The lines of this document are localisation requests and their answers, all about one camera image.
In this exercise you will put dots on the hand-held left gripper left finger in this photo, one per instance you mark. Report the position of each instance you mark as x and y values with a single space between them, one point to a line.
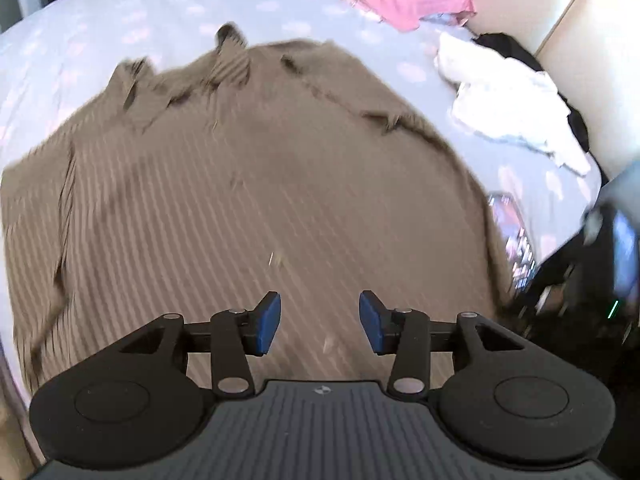
267 322

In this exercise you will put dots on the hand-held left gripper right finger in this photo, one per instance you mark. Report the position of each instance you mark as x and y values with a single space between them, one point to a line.
372 322

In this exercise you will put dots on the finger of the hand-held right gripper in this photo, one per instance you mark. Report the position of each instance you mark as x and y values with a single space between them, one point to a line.
550 275

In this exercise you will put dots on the brown striped shirt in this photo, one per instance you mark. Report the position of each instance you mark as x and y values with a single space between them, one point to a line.
250 185

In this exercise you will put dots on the black smartphone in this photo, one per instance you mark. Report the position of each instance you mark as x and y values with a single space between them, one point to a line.
510 230

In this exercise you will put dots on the white crumpled garment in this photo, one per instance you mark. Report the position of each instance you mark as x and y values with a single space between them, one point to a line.
505 95

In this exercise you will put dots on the black crumpled garment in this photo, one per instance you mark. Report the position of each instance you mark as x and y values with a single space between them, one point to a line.
505 45

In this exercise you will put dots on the cream padded headboard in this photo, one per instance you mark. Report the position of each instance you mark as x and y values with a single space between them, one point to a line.
590 35

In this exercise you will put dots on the bed with dotted sheet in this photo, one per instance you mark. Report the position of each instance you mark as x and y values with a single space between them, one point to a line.
100 0

